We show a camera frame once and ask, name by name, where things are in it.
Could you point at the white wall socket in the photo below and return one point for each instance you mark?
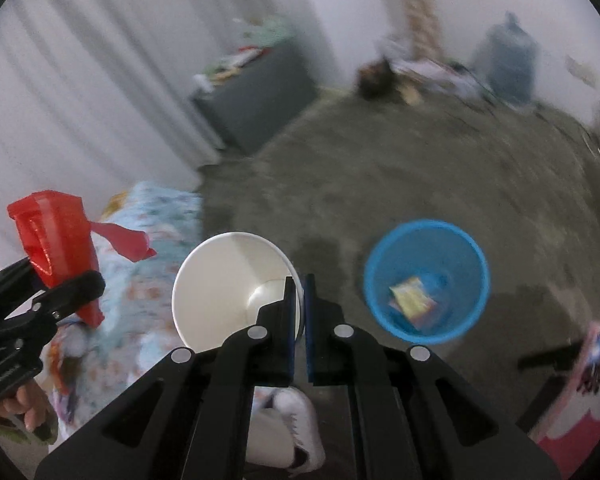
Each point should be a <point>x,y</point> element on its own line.
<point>580,69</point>

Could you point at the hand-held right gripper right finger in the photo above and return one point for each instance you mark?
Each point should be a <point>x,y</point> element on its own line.
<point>325,340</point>

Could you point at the clutter of small toiletries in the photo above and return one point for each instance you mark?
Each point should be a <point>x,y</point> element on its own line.
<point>230,62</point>

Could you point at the yellow snack wrapper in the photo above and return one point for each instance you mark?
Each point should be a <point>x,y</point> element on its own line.
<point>412,300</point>

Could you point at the white papers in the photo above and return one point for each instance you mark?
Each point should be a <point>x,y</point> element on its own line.
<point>440,77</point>

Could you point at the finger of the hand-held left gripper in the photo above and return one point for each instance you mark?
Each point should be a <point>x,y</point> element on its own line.
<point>10,282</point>
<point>75,292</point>

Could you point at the red snack packet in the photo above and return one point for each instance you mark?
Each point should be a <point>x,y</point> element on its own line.
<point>55,230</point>

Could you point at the mint green box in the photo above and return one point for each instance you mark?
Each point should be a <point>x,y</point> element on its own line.
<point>275,30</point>

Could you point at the pink cloth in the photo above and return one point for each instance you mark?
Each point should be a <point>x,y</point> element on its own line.
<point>580,435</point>

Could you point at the blue water bottle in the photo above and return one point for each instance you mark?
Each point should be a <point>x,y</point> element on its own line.
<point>507,60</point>

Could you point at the grey curtain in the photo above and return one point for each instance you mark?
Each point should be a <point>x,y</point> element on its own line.
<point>105,60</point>

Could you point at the patterned cardboard column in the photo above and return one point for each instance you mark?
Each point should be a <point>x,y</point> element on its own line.
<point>417,10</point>

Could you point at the white paper cup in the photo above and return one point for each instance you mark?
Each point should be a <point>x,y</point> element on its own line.
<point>220,280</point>

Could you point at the blue plastic bin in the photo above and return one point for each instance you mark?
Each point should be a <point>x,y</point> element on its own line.
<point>380,270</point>

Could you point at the brown bag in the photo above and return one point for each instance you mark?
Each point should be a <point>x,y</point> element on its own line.
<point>375,80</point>

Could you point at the gold foil wrapper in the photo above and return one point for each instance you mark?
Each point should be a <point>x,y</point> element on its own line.
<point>115,206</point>

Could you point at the grey cabinet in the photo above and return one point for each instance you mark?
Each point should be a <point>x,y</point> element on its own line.
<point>265,100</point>

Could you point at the person's left hand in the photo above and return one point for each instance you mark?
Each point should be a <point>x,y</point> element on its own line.
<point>30,405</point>

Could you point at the blue floral tablecloth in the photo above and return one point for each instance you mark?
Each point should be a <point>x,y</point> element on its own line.
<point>165,215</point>

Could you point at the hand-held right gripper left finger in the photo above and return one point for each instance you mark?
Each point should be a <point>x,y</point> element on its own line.
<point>275,340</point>

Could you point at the person's white shoe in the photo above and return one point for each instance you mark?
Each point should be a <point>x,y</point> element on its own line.
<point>295,410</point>

